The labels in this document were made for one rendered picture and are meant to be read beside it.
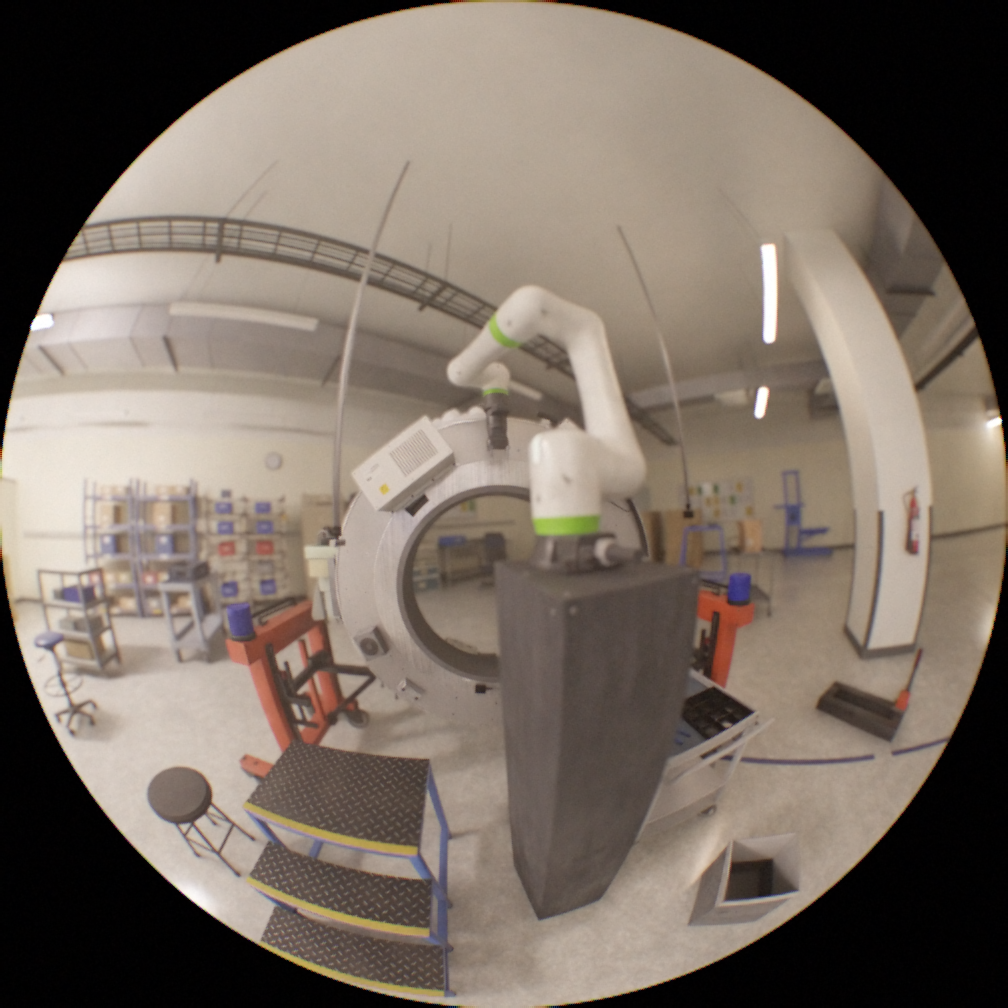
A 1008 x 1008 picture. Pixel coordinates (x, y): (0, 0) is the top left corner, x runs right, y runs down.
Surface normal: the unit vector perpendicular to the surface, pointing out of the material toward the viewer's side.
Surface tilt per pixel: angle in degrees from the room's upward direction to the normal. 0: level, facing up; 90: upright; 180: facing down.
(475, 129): 180
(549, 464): 90
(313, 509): 90
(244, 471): 90
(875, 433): 90
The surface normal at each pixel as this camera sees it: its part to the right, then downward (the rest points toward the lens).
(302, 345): 0.72, -0.06
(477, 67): 0.04, 1.00
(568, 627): 0.26, -0.05
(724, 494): -0.70, 0.00
